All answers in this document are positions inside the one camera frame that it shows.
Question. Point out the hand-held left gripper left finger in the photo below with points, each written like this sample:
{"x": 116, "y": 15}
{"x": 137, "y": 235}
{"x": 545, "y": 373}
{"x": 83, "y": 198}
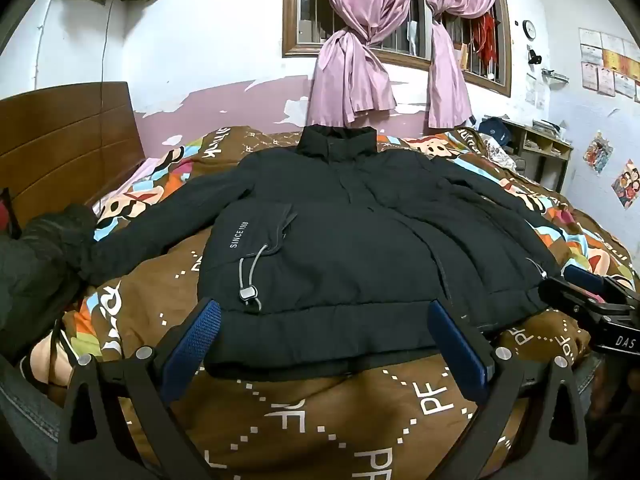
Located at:
{"x": 197, "y": 340}

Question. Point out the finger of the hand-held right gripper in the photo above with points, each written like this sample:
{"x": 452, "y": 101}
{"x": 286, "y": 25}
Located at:
{"x": 565, "y": 292}
{"x": 585, "y": 277}

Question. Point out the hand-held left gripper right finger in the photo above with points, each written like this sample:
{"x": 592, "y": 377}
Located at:
{"x": 460, "y": 355}

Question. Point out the black padded jacket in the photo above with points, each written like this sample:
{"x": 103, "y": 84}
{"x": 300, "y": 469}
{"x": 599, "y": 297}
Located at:
{"x": 340, "y": 240}

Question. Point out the brown cartoon printed blanket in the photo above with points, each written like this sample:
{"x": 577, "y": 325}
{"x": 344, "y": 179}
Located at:
{"x": 300, "y": 420}

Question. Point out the wooden desk shelf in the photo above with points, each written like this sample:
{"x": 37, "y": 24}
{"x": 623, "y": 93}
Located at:
{"x": 537, "y": 152}

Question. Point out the floral cloth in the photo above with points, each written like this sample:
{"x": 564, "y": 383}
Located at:
{"x": 502, "y": 155}

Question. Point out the stack of papers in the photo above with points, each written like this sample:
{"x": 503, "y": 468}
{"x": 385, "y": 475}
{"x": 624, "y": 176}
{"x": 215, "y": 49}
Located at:
{"x": 550, "y": 129}

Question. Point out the navy blue cap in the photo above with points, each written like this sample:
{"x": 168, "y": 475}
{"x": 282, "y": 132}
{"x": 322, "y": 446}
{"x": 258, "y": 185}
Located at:
{"x": 492, "y": 132}

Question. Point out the dark green garment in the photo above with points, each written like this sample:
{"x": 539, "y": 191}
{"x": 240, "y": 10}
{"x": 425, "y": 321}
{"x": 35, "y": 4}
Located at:
{"x": 35, "y": 270}

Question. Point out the person's jeans leg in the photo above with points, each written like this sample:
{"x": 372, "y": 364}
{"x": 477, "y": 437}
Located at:
{"x": 25, "y": 425}

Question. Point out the red dark pillow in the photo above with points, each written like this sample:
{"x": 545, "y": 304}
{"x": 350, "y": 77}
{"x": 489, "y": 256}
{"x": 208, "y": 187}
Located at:
{"x": 7, "y": 212}

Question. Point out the wooden headboard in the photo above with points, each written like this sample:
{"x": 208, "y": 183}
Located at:
{"x": 65, "y": 150}

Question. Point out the pink tied curtain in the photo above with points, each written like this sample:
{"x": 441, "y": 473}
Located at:
{"x": 447, "y": 75}
{"x": 350, "y": 60}

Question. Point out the red hanging cloth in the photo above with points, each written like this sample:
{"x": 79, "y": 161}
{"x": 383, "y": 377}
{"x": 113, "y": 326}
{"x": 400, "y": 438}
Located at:
{"x": 487, "y": 40}

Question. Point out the wooden framed barred window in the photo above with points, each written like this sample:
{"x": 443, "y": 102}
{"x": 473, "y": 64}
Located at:
{"x": 288, "y": 15}

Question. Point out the photo wall poster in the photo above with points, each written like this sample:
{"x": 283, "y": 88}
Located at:
{"x": 627, "y": 183}

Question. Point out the cartoon wall sticker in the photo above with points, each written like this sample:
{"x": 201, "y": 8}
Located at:
{"x": 597, "y": 154}

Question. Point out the white wall papers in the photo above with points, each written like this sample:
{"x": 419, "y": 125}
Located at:
{"x": 534, "y": 90}

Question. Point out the metal wall rack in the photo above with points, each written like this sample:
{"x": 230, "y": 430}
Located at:
{"x": 555, "y": 76}

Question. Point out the group of wall certificates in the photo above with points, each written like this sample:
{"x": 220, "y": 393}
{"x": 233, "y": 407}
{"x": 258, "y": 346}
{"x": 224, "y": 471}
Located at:
{"x": 607, "y": 62}

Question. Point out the round wall clock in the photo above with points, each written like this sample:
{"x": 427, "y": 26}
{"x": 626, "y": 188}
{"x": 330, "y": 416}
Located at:
{"x": 528, "y": 29}

